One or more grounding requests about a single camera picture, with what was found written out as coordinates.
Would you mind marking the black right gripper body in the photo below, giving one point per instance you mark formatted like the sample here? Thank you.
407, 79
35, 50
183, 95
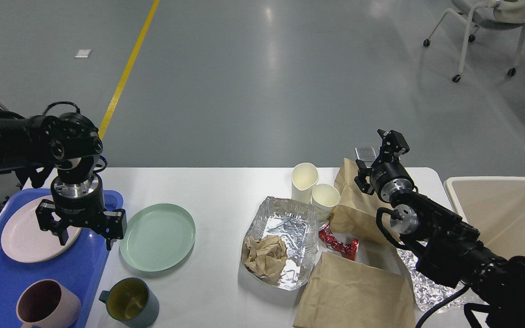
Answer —
388, 179

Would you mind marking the brown paper bag rear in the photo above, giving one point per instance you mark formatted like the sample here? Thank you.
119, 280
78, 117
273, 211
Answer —
356, 211

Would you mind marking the blue plastic tray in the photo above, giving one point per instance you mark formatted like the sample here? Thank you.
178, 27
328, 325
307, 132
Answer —
79, 268

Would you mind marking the aluminium foil tray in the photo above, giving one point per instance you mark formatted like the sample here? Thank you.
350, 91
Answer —
296, 223

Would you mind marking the pink plate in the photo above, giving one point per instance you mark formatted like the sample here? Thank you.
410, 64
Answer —
23, 241

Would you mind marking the short white paper cup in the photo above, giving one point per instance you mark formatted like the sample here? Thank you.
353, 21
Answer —
325, 198

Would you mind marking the pink mug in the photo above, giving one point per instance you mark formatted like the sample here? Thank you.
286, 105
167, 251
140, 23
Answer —
48, 304

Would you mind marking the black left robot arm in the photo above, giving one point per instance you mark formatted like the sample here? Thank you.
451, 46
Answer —
71, 144

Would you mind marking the brown paper bag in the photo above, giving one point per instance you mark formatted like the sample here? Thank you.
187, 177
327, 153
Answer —
342, 293
356, 211

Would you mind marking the teal mug yellow inside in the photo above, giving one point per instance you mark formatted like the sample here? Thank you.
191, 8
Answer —
132, 303

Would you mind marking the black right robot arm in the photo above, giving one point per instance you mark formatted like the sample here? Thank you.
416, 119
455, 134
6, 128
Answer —
448, 250

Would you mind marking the red foil wrapper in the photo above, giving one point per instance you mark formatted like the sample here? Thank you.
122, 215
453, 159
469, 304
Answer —
348, 251

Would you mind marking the crumpled brown paper napkin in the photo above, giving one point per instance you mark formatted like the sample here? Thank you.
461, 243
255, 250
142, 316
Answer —
265, 257

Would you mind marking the grey metal floor plate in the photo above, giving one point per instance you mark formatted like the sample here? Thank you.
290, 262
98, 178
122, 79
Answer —
366, 154

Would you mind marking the beige plastic bin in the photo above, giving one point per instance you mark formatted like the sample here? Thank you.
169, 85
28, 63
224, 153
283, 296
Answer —
495, 205

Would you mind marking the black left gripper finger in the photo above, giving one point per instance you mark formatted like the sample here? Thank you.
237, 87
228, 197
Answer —
115, 226
46, 221

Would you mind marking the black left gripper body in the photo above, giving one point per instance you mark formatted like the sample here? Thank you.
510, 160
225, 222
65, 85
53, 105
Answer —
82, 205

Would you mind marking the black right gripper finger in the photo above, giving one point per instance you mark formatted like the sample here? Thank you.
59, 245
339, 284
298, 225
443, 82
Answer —
362, 178
393, 146

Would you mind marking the grey office chair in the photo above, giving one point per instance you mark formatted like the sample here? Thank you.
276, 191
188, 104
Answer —
495, 15

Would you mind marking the crumpled aluminium foil sheet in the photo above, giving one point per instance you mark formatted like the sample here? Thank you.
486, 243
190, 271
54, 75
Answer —
427, 293

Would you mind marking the tall white paper cup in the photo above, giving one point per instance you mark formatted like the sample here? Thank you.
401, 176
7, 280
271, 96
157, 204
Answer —
303, 179

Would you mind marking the mint green plate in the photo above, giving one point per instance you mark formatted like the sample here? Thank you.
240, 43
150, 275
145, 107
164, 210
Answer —
158, 237

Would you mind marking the brown paper bag front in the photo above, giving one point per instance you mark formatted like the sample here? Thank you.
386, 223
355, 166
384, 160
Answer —
342, 293

